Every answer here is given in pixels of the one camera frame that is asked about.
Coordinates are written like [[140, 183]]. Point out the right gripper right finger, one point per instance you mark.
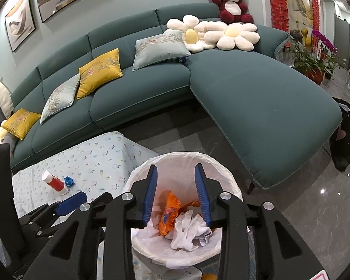
[[280, 252]]

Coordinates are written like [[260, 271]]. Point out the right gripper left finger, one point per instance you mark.
[[111, 227]]

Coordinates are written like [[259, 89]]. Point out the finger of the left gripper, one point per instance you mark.
[[101, 201], [47, 214]]

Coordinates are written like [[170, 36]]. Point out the small blue wrapper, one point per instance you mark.
[[69, 182]]

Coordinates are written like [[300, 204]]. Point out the orange plastic bag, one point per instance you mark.
[[172, 209]]

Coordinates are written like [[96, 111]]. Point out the white lined trash bin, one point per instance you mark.
[[176, 173]]

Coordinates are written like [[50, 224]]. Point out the white paper towel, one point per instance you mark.
[[190, 232]]

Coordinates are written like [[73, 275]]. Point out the floral light blue tablecloth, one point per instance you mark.
[[101, 164]]

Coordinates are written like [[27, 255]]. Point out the yellow stool cushion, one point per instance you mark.
[[209, 276]]

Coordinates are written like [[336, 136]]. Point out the grey plush with flower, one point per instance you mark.
[[7, 137]]

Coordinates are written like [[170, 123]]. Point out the yellow cushion left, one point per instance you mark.
[[20, 123]]

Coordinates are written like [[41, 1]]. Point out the grey cushion left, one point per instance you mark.
[[61, 98]]

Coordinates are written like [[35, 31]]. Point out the grey cushion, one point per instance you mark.
[[159, 48], [61, 98]]

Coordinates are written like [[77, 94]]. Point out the yellow cushion centre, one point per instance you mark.
[[99, 71]]

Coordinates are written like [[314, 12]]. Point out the white panda plush pillow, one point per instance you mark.
[[6, 103]]

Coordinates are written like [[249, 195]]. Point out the dark green sectional sofa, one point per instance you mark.
[[274, 117]]

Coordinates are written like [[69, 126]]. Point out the grey cushion right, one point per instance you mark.
[[159, 48]]

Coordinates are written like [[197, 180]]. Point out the white daisy pillow left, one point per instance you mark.
[[193, 31]]

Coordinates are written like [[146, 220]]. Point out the white daisy pillow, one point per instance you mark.
[[193, 31], [241, 36]]

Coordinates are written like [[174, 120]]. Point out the potted orchid plant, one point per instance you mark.
[[316, 61]]

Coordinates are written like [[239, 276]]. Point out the white daisy pillow right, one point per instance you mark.
[[241, 36]]

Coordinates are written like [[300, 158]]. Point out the red monkey plush toy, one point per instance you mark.
[[233, 11]]

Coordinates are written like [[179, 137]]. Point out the framed wall picture left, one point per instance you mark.
[[19, 24]]

